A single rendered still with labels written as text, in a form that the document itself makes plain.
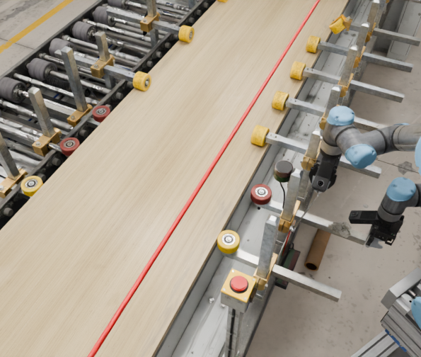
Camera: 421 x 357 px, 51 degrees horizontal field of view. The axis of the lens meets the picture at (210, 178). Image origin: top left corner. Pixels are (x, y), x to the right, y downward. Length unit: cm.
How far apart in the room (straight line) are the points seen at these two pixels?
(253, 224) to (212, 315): 45
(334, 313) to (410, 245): 67
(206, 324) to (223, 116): 89
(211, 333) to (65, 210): 71
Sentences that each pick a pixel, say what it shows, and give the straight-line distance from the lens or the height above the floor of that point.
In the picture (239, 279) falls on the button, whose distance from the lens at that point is 113.
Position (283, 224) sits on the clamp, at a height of 87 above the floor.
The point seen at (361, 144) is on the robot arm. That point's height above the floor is 134.
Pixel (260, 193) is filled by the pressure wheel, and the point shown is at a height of 91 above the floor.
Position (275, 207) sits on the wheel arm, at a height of 86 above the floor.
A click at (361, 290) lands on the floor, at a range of 262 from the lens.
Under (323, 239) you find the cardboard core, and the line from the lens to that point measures 264.
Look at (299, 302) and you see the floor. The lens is 251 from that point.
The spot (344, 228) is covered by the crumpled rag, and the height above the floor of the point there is 87.
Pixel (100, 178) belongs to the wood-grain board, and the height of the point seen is 90.
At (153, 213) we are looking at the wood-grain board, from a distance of 165.
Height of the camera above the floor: 223
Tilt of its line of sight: 50 degrees down
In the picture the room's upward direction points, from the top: straight up
